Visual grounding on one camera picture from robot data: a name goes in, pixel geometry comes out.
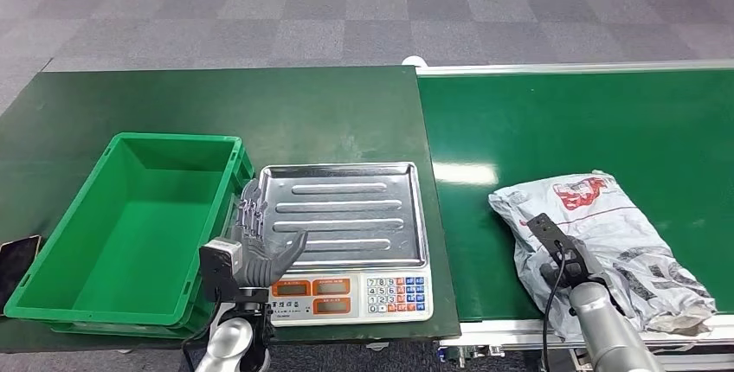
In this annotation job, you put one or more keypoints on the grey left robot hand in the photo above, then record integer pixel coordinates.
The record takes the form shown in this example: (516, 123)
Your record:
(258, 266)

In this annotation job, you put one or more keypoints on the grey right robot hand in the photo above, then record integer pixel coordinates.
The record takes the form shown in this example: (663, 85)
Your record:
(590, 266)

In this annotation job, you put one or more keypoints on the grey plastic mailer package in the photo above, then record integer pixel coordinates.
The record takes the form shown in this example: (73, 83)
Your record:
(625, 226)

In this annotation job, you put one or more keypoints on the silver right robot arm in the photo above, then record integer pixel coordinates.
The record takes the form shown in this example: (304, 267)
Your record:
(608, 335)

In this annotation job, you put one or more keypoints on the green conveyor belt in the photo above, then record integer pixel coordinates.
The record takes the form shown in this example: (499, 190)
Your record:
(573, 128)

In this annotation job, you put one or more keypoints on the white round conveyor end cap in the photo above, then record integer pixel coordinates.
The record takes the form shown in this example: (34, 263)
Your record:
(414, 61)

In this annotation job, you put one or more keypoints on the white scale with steel tray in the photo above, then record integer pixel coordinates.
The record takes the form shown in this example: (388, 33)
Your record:
(344, 214)

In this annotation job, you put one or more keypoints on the green plastic crate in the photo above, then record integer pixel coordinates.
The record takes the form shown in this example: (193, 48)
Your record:
(137, 243)

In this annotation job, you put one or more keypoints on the dark green work table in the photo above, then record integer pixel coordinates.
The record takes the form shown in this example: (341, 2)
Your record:
(229, 106)

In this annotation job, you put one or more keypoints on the black smartphone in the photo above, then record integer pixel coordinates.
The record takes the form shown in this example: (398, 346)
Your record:
(17, 266)

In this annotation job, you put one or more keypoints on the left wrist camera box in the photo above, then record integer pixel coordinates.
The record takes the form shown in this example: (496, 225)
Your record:
(218, 269)

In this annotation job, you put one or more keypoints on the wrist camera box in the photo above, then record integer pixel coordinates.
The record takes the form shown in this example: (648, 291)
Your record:
(218, 269)
(553, 237)

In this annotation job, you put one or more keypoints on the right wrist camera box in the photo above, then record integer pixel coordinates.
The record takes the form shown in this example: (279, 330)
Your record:
(553, 237)

